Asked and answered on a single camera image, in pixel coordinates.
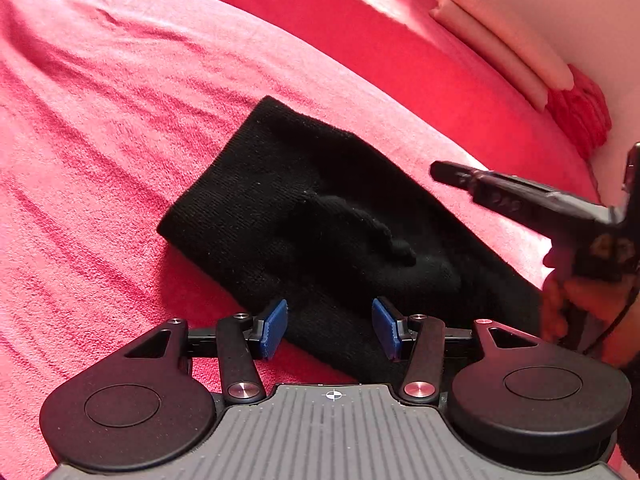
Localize person's right hand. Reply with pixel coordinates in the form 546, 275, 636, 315
540, 247, 639, 368

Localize black knit pants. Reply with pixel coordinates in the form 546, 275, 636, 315
157, 96, 539, 385

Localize pink terry bed blanket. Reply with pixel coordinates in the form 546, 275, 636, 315
0, 0, 640, 480

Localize red crumpled cloth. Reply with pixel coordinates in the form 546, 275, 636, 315
547, 64, 612, 162

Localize pink folded cloth stack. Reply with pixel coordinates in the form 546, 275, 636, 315
430, 0, 574, 112

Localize black cable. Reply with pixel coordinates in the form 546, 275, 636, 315
579, 284, 640, 356

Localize red mattress sheet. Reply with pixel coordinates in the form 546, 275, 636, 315
220, 0, 598, 200

